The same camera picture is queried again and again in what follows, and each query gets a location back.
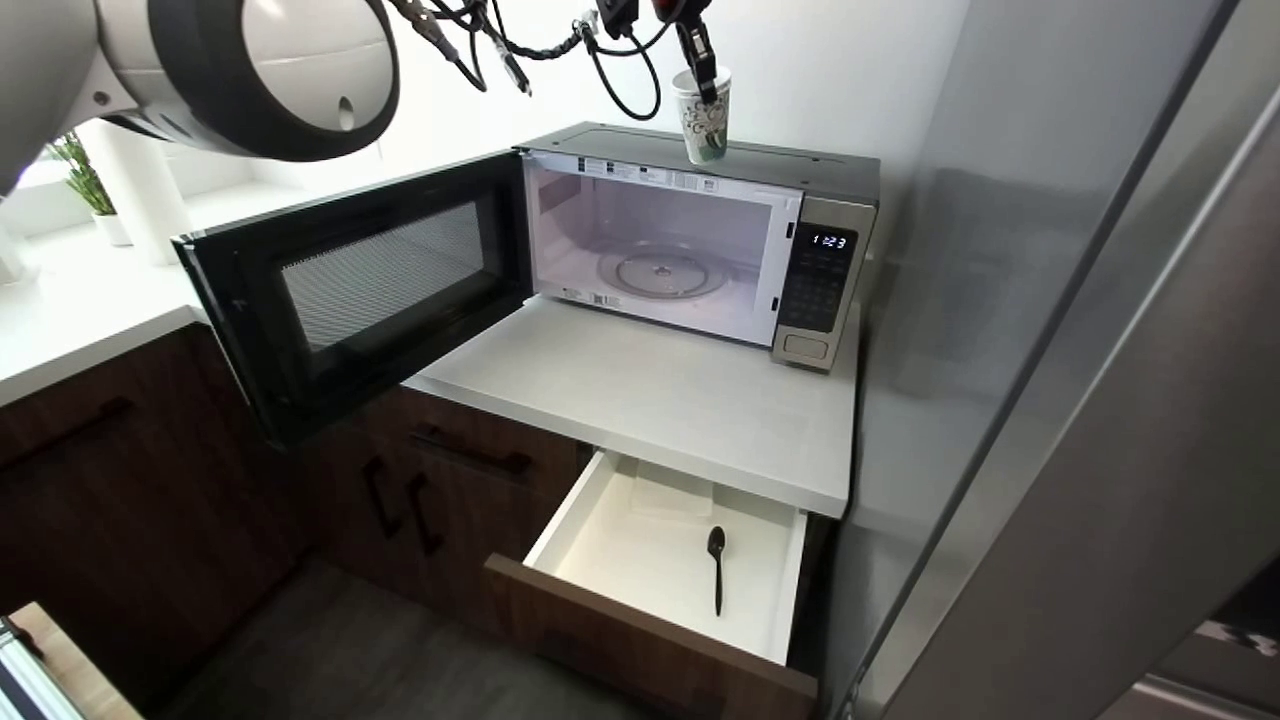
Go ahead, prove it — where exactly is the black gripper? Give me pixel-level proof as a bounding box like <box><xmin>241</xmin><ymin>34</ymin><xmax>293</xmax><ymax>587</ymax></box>
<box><xmin>583</xmin><ymin>0</ymin><xmax>728</xmax><ymax>105</ymax></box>

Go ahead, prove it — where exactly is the black microwave door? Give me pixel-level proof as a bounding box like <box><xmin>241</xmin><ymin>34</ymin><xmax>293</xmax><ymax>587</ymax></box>
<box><xmin>172</xmin><ymin>149</ymin><xmax>538</xmax><ymax>452</ymax></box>

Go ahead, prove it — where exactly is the stainless steel refrigerator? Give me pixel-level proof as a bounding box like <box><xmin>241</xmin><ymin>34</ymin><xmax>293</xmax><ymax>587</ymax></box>
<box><xmin>822</xmin><ymin>0</ymin><xmax>1280</xmax><ymax>720</ymax></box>

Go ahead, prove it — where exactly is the silver microwave oven body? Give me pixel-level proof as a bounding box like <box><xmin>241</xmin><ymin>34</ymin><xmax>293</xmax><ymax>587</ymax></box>
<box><xmin>518</xmin><ymin>120</ymin><xmax>884</xmax><ymax>377</ymax></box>

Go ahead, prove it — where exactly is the black horizontal cabinet handle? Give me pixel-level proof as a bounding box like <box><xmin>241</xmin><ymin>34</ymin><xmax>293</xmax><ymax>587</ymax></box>
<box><xmin>407</xmin><ymin>419</ymin><xmax>538</xmax><ymax>478</ymax></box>
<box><xmin>0</xmin><ymin>391</ymin><xmax>142</xmax><ymax>471</ymax></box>

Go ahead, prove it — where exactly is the dark brown wooden cabinet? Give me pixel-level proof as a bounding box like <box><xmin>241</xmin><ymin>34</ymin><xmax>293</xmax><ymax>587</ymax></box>
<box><xmin>0</xmin><ymin>325</ymin><xmax>596</xmax><ymax>720</ymax></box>

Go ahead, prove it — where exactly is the light wooden table board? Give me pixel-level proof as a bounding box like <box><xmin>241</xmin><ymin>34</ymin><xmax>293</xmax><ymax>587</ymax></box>
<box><xmin>5</xmin><ymin>594</ymin><xmax>144</xmax><ymax>720</ymax></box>

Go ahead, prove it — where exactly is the small green potted plant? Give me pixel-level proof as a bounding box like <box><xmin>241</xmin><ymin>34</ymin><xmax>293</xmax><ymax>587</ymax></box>
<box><xmin>46</xmin><ymin>128</ymin><xmax>123</xmax><ymax>222</ymax></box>

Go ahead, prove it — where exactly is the patterned white paper cup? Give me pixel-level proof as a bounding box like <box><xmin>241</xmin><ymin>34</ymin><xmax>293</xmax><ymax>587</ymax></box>
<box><xmin>668</xmin><ymin>66</ymin><xmax>739</xmax><ymax>173</ymax></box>

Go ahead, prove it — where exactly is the white paper towel roll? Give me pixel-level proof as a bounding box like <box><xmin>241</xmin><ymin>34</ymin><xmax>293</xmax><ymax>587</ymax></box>
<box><xmin>78</xmin><ymin>115</ymin><xmax>192</xmax><ymax>259</ymax></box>

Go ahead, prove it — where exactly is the black plastic spoon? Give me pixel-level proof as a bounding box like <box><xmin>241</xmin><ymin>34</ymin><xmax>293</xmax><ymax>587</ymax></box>
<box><xmin>706</xmin><ymin>524</ymin><xmax>731</xmax><ymax>620</ymax></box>

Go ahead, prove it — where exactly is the open white wooden drawer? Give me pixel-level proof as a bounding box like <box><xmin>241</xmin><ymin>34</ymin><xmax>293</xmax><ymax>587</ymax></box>
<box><xmin>482</xmin><ymin>447</ymin><xmax>823</xmax><ymax>720</ymax></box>

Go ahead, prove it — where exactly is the glass microwave turntable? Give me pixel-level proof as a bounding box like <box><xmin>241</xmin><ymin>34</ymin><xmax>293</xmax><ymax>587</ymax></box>
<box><xmin>591</xmin><ymin>248</ymin><xmax>731</xmax><ymax>303</ymax></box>

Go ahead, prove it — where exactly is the braided black robot cable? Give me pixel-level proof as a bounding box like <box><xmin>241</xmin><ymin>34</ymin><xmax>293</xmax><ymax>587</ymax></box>
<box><xmin>379</xmin><ymin>0</ymin><xmax>538</xmax><ymax>101</ymax></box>

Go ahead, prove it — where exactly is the black vertical cabinet handle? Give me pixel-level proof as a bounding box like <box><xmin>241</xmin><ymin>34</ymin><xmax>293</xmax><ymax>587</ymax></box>
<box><xmin>405</xmin><ymin>468</ymin><xmax>450</xmax><ymax>561</ymax></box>
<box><xmin>362</xmin><ymin>452</ymin><xmax>407</xmax><ymax>538</ymax></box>

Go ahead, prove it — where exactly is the aluminium frame profile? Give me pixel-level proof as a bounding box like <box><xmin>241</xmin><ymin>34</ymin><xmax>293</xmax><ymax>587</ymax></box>
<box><xmin>0</xmin><ymin>617</ymin><xmax>88</xmax><ymax>720</ymax></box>

